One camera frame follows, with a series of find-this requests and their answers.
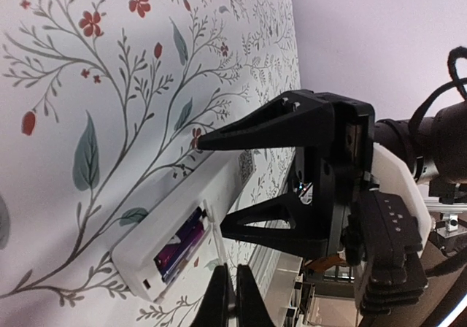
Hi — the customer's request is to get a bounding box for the front aluminium rail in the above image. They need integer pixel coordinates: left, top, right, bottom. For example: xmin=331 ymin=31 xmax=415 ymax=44
xmin=251 ymin=191 xmax=467 ymax=327

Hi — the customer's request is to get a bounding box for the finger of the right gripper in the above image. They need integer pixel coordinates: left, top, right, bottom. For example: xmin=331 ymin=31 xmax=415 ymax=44
xmin=220 ymin=166 xmax=334 ymax=259
xmin=197 ymin=90 xmax=335 ymax=151

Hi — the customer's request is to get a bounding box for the blue battery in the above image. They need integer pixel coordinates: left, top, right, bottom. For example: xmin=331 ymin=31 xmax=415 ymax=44
xmin=155 ymin=207 xmax=204 ymax=272
xmin=161 ymin=221 xmax=204 ymax=283

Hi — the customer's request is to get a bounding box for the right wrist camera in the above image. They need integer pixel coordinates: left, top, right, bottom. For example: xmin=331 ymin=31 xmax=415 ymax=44
xmin=346 ymin=144 xmax=431 ymax=317

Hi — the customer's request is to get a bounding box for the white remote control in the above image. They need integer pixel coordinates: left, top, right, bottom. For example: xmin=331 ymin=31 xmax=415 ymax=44
xmin=112 ymin=150 xmax=255 ymax=302

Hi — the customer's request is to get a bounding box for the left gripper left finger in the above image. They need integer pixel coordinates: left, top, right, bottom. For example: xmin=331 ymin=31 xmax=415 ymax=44
xmin=190 ymin=264 xmax=230 ymax=327

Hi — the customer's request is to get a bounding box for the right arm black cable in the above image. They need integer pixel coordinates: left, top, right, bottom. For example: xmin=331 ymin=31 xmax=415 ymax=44
xmin=408 ymin=45 xmax=467 ymax=131

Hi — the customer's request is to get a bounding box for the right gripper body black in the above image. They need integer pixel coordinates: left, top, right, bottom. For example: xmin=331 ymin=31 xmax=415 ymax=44
xmin=296 ymin=91 xmax=374 ymax=261

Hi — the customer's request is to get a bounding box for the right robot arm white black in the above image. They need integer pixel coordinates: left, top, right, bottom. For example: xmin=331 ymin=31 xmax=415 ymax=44
xmin=196 ymin=90 xmax=466 ymax=259

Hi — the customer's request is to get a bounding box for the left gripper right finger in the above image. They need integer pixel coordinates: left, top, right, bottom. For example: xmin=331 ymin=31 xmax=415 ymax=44
xmin=236 ymin=265 xmax=275 ymax=327

